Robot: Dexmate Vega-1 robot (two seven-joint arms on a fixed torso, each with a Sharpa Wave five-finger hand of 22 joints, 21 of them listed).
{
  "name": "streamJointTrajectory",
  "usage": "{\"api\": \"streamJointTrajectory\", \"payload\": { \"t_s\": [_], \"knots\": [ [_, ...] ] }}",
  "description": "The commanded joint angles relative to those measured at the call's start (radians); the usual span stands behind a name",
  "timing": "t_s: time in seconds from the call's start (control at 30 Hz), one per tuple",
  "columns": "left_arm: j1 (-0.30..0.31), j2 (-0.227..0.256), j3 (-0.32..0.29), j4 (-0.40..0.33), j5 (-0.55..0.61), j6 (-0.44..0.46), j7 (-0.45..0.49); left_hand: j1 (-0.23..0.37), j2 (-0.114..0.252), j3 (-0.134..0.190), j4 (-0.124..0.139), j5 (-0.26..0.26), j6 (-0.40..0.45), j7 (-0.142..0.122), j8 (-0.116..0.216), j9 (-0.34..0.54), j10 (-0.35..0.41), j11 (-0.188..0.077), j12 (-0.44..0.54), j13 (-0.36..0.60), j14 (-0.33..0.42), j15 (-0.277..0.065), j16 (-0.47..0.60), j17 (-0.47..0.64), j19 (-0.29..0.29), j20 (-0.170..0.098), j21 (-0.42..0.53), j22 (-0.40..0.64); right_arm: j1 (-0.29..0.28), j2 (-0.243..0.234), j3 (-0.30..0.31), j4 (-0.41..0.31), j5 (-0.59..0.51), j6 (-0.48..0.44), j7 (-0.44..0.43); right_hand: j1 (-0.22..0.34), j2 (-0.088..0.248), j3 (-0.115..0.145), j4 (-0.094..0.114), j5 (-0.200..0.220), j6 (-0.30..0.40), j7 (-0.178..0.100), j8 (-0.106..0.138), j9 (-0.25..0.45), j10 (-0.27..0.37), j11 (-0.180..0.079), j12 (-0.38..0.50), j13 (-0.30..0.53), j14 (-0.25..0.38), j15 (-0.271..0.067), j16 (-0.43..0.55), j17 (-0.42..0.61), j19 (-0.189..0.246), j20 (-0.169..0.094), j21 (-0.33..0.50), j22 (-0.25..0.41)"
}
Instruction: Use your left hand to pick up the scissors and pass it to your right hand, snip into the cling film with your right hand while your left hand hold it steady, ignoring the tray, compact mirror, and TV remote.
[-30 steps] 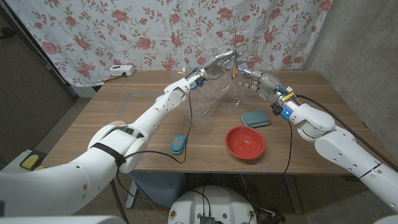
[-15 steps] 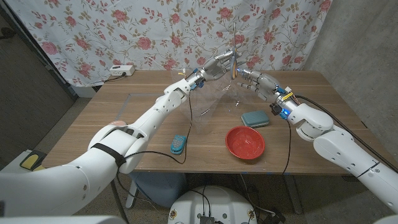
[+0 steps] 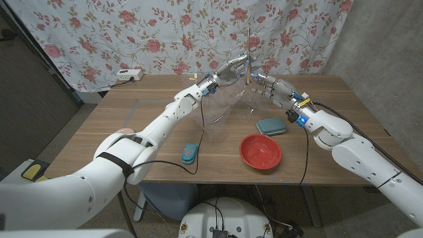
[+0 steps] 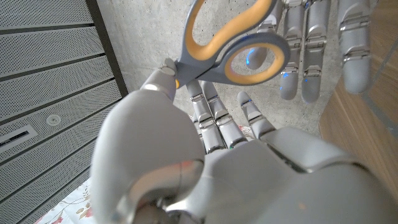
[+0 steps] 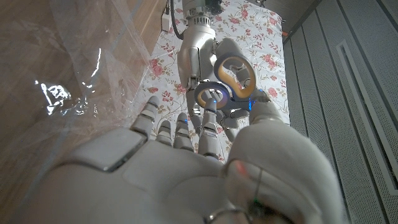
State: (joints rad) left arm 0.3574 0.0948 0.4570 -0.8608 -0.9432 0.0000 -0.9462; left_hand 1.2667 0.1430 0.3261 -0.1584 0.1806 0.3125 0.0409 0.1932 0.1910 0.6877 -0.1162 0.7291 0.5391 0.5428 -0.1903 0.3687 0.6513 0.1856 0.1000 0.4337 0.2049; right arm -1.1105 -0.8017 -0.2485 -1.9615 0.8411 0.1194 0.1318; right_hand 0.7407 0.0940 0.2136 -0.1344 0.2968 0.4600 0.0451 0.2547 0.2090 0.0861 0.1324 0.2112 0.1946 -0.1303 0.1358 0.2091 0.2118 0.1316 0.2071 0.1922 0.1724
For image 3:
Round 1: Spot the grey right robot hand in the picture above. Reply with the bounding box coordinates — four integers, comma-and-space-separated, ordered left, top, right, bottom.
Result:
249, 72, 299, 110

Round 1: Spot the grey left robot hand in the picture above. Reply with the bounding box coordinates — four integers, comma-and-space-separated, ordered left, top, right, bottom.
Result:
213, 52, 258, 88

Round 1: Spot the clear cling film sheet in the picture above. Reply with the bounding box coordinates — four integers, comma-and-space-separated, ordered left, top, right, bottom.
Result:
180, 65, 265, 139

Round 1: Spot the red round tray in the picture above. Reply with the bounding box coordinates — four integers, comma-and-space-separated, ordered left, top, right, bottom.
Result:
239, 133, 283, 171

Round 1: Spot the teal sponge block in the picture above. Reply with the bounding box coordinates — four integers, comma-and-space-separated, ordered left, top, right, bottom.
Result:
256, 116, 287, 137

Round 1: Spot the floral print curtain backdrop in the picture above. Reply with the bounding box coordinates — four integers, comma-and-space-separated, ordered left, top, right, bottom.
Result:
6, 0, 354, 93

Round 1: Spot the white power strip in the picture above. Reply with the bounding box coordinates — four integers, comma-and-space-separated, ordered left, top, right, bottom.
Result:
115, 68, 144, 82

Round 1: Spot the grey table leg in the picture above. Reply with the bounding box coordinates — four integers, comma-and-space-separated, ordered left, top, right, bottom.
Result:
302, 185, 322, 228

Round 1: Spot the white robot torso base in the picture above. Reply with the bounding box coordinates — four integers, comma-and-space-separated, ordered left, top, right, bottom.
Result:
178, 197, 274, 238

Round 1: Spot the black power adapter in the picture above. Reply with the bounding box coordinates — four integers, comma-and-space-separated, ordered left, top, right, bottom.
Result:
280, 221, 304, 238

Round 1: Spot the grey blue chair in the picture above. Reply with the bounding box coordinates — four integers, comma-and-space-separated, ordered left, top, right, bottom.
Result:
133, 182, 199, 222

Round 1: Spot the black yellow foot pedal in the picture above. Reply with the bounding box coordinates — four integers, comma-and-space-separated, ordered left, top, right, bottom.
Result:
20, 159, 50, 182

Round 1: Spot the white floor platform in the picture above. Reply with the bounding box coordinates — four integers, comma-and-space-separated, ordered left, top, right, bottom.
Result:
0, 158, 47, 186

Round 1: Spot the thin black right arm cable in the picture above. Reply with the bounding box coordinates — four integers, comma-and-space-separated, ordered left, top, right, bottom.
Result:
298, 127, 310, 186

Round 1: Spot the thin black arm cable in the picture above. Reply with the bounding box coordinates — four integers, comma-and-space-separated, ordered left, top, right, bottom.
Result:
124, 99, 206, 214
298, 127, 310, 186

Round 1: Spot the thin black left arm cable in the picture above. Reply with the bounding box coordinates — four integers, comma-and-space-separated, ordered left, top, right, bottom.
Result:
124, 99, 206, 214

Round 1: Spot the black power strip cable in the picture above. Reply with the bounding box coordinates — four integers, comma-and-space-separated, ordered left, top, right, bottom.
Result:
110, 77, 135, 89

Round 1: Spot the white floor cable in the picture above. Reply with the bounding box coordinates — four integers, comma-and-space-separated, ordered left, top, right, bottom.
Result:
254, 184, 293, 229

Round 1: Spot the black torso cable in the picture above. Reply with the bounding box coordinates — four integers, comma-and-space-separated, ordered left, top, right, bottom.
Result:
201, 197, 225, 231

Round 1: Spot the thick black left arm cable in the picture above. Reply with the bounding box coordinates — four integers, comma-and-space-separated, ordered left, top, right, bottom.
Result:
117, 190, 138, 238

